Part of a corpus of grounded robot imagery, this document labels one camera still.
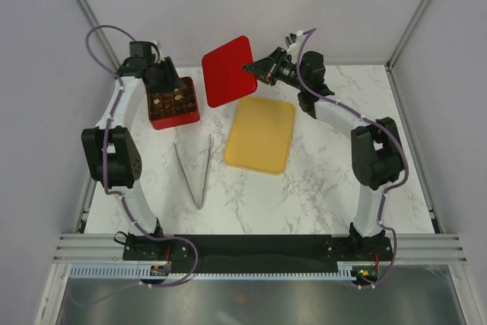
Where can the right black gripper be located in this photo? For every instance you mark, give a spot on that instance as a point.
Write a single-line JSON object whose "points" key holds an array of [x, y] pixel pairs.
{"points": [[266, 68]]}

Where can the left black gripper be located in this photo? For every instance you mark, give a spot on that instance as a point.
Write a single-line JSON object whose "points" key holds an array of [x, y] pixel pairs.
{"points": [[172, 78]]}

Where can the red box lid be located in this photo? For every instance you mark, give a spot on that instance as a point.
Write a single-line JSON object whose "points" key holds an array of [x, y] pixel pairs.
{"points": [[224, 76]]}

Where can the red compartment box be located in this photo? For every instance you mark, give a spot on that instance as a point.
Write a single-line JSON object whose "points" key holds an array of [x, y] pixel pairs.
{"points": [[174, 109]]}

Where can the metal serving tongs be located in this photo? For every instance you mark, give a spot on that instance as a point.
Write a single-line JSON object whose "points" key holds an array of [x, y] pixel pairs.
{"points": [[194, 154]]}

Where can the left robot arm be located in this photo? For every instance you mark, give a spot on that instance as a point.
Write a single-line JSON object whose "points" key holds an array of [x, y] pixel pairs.
{"points": [[112, 156]]}

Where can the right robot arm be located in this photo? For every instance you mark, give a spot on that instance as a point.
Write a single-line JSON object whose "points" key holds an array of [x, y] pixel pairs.
{"points": [[378, 159]]}

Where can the yellow plastic tray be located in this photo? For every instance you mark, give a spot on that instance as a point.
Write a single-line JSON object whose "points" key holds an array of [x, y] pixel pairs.
{"points": [[260, 136]]}

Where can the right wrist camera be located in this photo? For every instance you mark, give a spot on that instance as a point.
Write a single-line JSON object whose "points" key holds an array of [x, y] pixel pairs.
{"points": [[292, 41]]}

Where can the left aluminium frame post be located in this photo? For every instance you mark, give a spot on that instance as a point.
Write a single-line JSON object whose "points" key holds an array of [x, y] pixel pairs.
{"points": [[101, 37]]}

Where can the aluminium frame post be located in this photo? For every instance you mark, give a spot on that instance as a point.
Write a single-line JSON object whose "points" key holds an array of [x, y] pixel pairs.
{"points": [[412, 24], [101, 37]]}

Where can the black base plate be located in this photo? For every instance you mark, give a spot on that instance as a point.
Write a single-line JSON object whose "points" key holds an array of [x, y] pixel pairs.
{"points": [[257, 252]]}

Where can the right aluminium frame post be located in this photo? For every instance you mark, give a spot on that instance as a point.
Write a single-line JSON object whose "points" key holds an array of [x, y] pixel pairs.
{"points": [[412, 24]]}

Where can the grey slotted cable duct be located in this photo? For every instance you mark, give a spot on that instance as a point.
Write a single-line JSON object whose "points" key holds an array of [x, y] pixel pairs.
{"points": [[150, 272]]}

